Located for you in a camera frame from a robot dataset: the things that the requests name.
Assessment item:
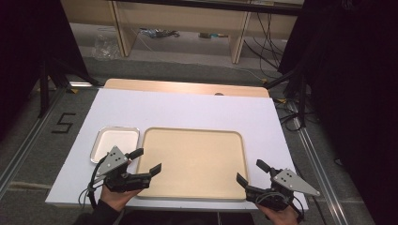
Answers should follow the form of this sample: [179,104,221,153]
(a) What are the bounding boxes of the black floor cables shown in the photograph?
[274,98,308,133]

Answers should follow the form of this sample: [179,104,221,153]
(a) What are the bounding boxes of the black curtain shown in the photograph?
[277,0,398,225]
[0,0,90,142]

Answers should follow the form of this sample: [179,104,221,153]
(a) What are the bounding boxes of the left hand-held gripper cable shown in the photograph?
[78,155,108,210]

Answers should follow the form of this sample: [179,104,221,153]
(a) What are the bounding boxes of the black tripod stand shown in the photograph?
[37,55,101,119]
[264,67,310,128]

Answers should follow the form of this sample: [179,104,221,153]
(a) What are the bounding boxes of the person's right hand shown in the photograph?
[255,203,300,225]

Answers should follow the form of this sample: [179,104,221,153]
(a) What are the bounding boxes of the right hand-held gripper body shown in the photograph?
[245,168,321,211]

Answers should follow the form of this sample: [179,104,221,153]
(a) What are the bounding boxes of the hand-held gripper cable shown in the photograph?
[256,190,306,223]
[78,155,108,210]

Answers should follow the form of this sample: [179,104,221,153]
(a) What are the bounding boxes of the wooden table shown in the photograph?
[103,78,270,98]

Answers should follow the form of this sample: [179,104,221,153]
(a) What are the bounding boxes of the aluminium floor rail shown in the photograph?
[0,86,69,192]
[289,98,351,225]

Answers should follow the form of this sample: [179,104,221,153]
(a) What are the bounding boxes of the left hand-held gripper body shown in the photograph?
[95,145,153,193]

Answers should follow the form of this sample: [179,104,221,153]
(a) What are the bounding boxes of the small metal tray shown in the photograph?
[89,126,141,165]

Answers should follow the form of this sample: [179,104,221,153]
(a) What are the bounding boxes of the light wooden desk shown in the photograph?
[60,0,299,66]

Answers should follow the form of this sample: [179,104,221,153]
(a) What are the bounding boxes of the person's left hand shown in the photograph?
[99,183,144,214]

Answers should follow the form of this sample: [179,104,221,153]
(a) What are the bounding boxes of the small flat box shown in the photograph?
[198,31,230,39]

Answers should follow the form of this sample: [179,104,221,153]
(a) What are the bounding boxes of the clear plastic bag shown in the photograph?
[91,27,122,61]

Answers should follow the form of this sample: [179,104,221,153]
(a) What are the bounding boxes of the white table board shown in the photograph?
[45,87,310,211]

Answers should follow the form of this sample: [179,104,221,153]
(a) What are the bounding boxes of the right hand-held gripper cable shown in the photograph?
[256,190,306,223]

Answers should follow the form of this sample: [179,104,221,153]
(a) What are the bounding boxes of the large beige tray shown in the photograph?
[136,127,251,202]

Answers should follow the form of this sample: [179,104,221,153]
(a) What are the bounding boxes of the bundle of black cables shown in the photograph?
[243,11,284,71]

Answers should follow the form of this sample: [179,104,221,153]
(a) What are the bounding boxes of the blue grey bundle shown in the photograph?
[138,27,181,39]

